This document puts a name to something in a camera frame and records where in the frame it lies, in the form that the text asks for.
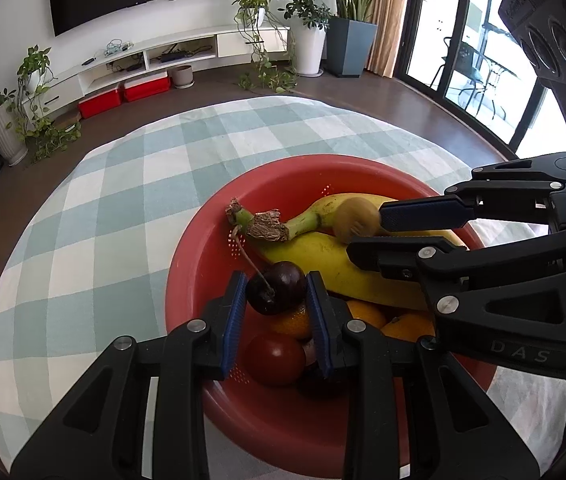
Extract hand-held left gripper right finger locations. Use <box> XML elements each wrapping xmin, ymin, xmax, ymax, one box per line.
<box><xmin>305</xmin><ymin>271</ymin><xmax>544</xmax><ymax>480</ymax></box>

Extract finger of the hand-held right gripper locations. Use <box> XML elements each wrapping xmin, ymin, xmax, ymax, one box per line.
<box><xmin>379</xmin><ymin>152</ymin><xmax>566</xmax><ymax>234</ymax></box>
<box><xmin>346</xmin><ymin>229</ymin><xmax>566</xmax><ymax>311</ymax></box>

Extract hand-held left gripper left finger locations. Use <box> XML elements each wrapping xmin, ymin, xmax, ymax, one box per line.
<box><xmin>10</xmin><ymin>270</ymin><xmax>248</xmax><ymax>480</ymax></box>

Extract orange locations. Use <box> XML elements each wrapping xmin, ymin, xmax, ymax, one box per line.
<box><xmin>269</xmin><ymin>302</ymin><xmax>314</xmax><ymax>341</ymax></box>
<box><xmin>380</xmin><ymin>311</ymin><xmax>436</xmax><ymax>341</ymax></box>
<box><xmin>347</xmin><ymin>300</ymin><xmax>388</xmax><ymax>331</ymax></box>

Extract brown kiwi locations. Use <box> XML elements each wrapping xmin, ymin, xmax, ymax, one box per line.
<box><xmin>333</xmin><ymin>197</ymin><xmax>384</xmax><ymax>245</ymax></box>

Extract red tomato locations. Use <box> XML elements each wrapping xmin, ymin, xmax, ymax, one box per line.
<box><xmin>244</xmin><ymin>332</ymin><xmax>308</xmax><ymax>387</ymax></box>

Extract dark purple plum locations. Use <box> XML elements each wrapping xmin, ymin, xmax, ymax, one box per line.
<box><xmin>240</xmin><ymin>245</ymin><xmax>308</xmax><ymax>317</ymax></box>

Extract red plastic bowl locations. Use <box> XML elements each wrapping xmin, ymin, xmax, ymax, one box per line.
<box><xmin>165</xmin><ymin>155</ymin><xmax>496</xmax><ymax>466</ymax></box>

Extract straight yellow banana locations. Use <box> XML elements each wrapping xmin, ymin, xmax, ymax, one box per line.
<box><xmin>225</xmin><ymin>199</ymin><xmax>436</xmax><ymax>311</ymax></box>

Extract curved yellow banana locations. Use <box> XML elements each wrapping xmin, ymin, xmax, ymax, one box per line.
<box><xmin>248</xmin><ymin>194</ymin><xmax>468</xmax><ymax>251</ymax></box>

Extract black balcony chair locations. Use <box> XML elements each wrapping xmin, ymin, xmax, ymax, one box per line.
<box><xmin>443</xmin><ymin>35</ymin><xmax>491</xmax><ymax>113</ymax></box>

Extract black balcony table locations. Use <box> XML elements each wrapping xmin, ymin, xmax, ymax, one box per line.
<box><xmin>483</xmin><ymin>57</ymin><xmax>521</xmax><ymax>121</ymax></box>

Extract green white checked tablecloth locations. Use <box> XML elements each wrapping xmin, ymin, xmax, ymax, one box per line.
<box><xmin>0</xmin><ymin>95</ymin><xmax>566</xmax><ymax>480</ymax></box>

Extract large-leaf plant in dark pot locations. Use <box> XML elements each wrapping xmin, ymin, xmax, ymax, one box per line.
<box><xmin>304</xmin><ymin>0</ymin><xmax>428</xmax><ymax>79</ymax></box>

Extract black framed sliding glass door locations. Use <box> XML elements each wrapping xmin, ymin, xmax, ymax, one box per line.
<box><xmin>395</xmin><ymin>0</ymin><xmax>564</xmax><ymax>161</ymax></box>

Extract plant in tall white pot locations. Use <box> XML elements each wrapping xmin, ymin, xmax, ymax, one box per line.
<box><xmin>277</xmin><ymin>0</ymin><xmax>331</xmax><ymax>78</ymax></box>

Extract beige curtain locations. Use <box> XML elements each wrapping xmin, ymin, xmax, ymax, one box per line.
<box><xmin>365</xmin><ymin>0</ymin><xmax>411</xmax><ymax>79</ymax></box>

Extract red storage box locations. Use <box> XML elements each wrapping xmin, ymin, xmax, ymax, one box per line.
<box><xmin>123</xmin><ymin>72</ymin><xmax>171</xmax><ymax>103</ymax></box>
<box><xmin>79</xmin><ymin>91</ymin><xmax>122</xmax><ymax>120</ymax></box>

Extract white television cabinet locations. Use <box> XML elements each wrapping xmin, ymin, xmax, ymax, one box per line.
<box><xmin>23</xmin><ymin>25</ymin><xmax>291</xmax><ymax>111</ymax></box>

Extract small beige empty pot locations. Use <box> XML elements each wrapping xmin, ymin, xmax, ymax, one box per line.
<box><xmin>170</xmin><ymin>65</ymin><xmax>194</xmax><ymax>90</ymax></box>

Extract trailing pothos in white pot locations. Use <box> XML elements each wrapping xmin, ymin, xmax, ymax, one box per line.
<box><xmin>10</xmin><ymin>45</ymin><xmax>84</xmax><ymax>161</ymax></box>
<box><xmin>232</xmin><ymin>0</ymin><xmax>298</xmax><ymax>95</ymax></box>

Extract black power strip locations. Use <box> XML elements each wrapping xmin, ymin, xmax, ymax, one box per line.
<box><xmin>160</xmin><ymin>46</ymin><xmax>198</xmax><ymax>63</ymax></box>

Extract plant in white ribbed pot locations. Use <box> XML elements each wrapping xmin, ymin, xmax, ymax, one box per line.
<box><xmin>0</xmin><ymin>89</ymin><xmax>28</xmax><ymax>167</ymax></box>

